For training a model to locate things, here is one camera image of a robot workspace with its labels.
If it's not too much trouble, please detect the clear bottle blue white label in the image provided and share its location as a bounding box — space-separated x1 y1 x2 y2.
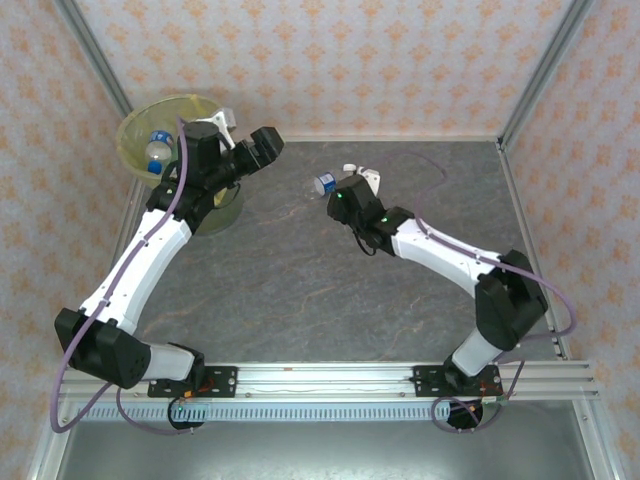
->
310 164 356 199

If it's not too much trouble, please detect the yellow plastic bin liner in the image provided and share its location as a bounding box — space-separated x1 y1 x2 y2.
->
115 93 236 181

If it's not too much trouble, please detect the grey metal panel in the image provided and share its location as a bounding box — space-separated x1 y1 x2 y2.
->
27 399 619 480

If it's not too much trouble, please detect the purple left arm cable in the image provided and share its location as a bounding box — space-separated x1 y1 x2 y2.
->
51 117 201 435

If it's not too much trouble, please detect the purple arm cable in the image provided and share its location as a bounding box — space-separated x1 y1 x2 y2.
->
51 117 201 435
382 151 576 435

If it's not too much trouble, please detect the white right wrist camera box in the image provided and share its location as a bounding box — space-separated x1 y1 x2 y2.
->
355 167 383 195

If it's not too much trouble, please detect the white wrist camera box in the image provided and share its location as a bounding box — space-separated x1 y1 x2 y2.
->
355 167 383 195
191 106 237 147

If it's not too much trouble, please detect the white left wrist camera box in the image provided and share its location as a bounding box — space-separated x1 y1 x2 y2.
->
191 106 237 147

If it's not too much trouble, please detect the thin black right gripper cable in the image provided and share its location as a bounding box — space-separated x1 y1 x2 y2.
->
349 224 377 258

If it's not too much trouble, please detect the wire mesh waste bin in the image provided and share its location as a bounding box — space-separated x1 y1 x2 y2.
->
115 93 246 235

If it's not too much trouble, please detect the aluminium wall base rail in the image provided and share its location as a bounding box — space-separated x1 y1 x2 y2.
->
279 132 502 144

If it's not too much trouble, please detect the aluminium corner post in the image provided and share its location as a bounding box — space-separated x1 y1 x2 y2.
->
498 0 595 147
52 0 137 120

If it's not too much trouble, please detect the grey slotted cable duct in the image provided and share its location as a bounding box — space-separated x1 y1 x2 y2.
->
77 403 507 423

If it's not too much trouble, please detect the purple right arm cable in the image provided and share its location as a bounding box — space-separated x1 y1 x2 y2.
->
382 151 576 435

